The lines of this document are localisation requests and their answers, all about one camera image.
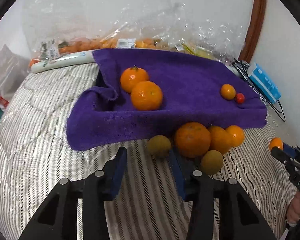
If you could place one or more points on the purple towel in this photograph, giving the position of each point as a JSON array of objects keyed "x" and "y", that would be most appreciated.
[{"x": 191, "y": 85}]

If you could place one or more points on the orange mandarin with stem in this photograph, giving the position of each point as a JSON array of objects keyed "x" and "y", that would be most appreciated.
[{"x": 131, "y": 77}]

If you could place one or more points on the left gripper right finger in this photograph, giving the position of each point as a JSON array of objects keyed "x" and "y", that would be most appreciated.
[{"x": 182, "y": 170}]

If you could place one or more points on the right hand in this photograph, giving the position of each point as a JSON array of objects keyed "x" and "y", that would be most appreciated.
[{"x": 293, "y": 212}]

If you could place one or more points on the orange behind large one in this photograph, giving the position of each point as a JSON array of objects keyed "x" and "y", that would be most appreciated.
[{"x": 220, "y": 139}]

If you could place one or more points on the small orange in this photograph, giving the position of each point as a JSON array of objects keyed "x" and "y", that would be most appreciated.
[
  {"x": 276, "y": 142},
  {"x": 236, "y": 135}
]

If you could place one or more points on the white tray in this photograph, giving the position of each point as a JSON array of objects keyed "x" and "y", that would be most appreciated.
[{"x": 82, "y": 57}]

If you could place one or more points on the greenish lemon right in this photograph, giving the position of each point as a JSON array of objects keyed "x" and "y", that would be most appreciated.
[{"x": 212, "y": 162}]

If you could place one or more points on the clear plastic fruit bags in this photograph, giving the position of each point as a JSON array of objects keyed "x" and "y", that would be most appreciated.
[{"x": 56, "y": 28}]

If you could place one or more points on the brown wooden door frame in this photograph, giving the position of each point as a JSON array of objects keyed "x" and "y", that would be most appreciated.
[{"x": 254, "y": 30}]

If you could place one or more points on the small red tomato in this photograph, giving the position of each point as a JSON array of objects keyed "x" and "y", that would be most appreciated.
[{"x": 240, "y": 98}]

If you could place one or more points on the blue tissue pack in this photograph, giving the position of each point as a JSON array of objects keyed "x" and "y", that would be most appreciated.
[{"x": 261, "y": 79}]

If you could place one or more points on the small yellow-orange kumquat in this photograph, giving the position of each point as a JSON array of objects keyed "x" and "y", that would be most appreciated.
[{"x": 228, "y": 92}]

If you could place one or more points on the striped bed quilt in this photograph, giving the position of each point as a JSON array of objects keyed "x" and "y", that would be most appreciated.
[{"x": 35, "y": 155}]

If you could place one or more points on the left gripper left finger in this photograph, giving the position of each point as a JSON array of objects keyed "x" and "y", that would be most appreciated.
[{"x": 113, "y": 174}]

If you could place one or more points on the orange mandarin front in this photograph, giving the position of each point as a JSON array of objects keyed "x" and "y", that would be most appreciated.
[{"x": 146, "y": 96}]

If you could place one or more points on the greenish lemon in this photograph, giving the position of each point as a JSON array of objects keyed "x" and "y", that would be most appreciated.
[
  {"x": 159, "y": 146},
  {"x": 212, "y": 162}
]

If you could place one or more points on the greenish lemon left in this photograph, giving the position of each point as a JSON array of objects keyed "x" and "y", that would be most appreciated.
[{"x": 159, "y": 146}]

